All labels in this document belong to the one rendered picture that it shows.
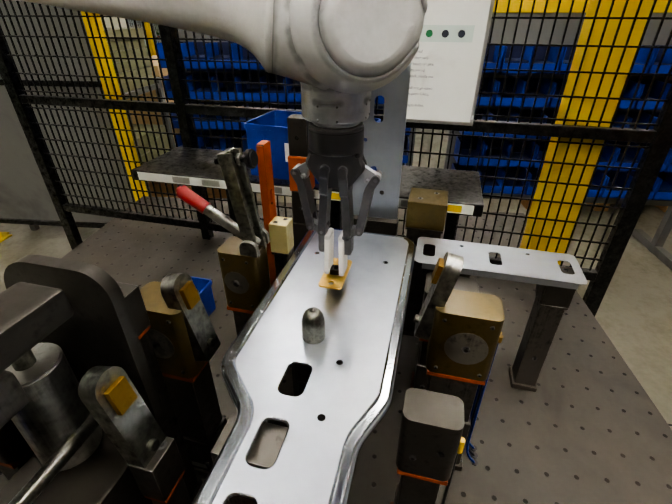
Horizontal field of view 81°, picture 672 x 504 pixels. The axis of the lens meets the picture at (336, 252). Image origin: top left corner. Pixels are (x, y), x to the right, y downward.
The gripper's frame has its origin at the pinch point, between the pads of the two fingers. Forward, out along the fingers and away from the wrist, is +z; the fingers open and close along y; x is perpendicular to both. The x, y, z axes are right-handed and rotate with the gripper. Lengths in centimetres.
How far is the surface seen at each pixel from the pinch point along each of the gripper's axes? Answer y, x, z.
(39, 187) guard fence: -232, 131, 65
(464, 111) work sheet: 19, 54, -11
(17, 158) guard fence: -238, 130, 46
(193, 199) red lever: -23.5, -0.8, -6.8
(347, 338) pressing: 4.7, -11.8, 6.4
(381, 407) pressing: 11.1, -21.6, 6.7
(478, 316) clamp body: 21.6, -8.1, 1.9
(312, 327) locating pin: 0.4, -14.1, 3.4
